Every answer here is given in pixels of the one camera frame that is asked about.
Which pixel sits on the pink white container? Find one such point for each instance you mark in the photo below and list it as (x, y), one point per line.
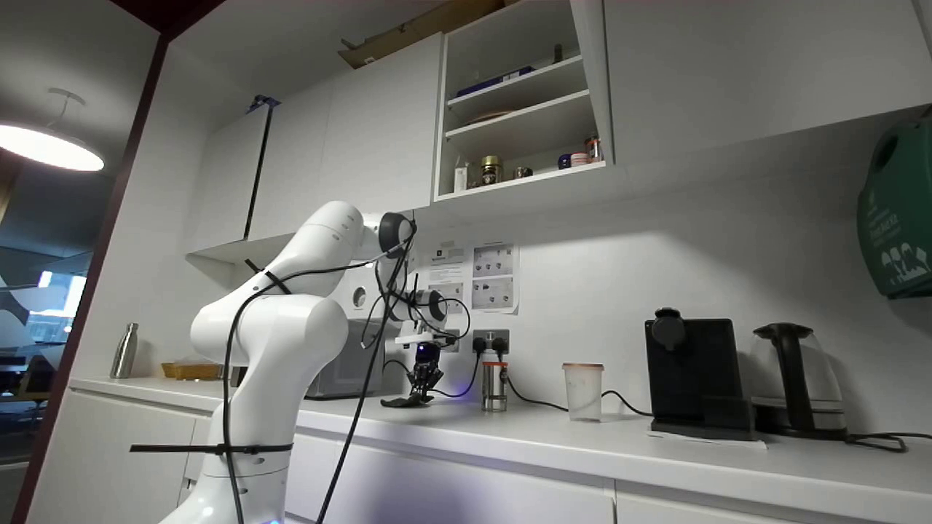
(592, 151)

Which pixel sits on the white open cabinet door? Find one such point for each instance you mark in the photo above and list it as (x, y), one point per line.
(588, 76)

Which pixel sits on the small white bottle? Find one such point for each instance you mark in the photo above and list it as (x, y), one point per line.
(460, 177)

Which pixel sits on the brown cardboard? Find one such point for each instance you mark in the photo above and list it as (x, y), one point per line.
(416, 29)

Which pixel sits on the translucent plastic cup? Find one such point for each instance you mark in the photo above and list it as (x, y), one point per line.
(582, 393)

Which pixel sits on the small wall label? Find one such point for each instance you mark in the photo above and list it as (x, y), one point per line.
(448, 255)

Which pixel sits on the green wall dispenser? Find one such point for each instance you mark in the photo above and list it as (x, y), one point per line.
(898, 223)

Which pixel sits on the black vertical pole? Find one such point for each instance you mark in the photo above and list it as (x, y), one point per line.
(256, 163)

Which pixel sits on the dark green towel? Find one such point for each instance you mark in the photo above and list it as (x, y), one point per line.
(406, 400)

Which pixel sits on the white wall cabinet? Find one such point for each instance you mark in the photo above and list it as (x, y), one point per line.
(378, 135)
(767, 67)
(234, 185)

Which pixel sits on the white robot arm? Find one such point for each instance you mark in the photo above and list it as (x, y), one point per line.
(281, 339)

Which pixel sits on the metal flask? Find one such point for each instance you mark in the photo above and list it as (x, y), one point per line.
(122, 351)

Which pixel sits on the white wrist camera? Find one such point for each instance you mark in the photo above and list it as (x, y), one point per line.
(400, 345)

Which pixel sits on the white open shelf cabinet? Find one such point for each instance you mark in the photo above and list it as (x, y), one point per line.
(518, 105)

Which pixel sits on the woven basket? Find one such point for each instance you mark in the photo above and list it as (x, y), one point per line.
(190, 371)

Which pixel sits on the metal socket with plugs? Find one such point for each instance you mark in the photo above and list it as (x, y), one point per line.
(489, 342)

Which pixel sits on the small gold jar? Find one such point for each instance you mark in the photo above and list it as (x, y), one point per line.
(489, 170)

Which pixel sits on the black coffee machine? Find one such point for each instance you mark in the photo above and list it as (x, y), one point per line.
(694, 378)

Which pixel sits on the white switch panel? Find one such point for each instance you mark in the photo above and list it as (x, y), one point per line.
(493, 260)
(493, 295)

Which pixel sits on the white base cabinets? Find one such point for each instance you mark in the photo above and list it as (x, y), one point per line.
(438, 485)

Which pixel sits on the round ceiling lamp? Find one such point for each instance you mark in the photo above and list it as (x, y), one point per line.
(46, 145)

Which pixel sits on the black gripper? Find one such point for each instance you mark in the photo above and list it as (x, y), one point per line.
(425, 357)

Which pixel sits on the small metal can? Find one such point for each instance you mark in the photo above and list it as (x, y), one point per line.
(493, 384)

